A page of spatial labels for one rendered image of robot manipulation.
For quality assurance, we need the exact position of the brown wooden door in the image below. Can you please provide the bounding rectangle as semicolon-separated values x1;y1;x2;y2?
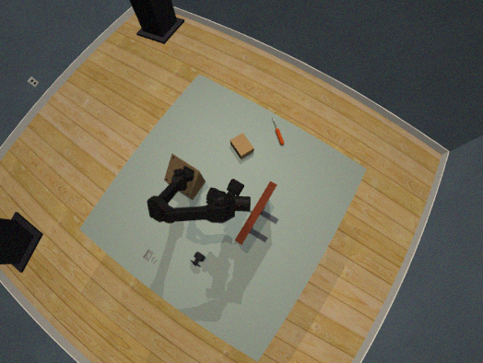
235;182;277;244

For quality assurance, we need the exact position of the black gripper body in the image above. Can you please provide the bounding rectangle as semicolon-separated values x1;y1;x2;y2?
221;179;244;198

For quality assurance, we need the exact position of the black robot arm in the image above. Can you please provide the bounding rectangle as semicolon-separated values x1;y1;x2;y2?
147;166;251;223

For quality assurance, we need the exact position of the orange screwdriver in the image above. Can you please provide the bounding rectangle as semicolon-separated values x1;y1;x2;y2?
276;128;284;146

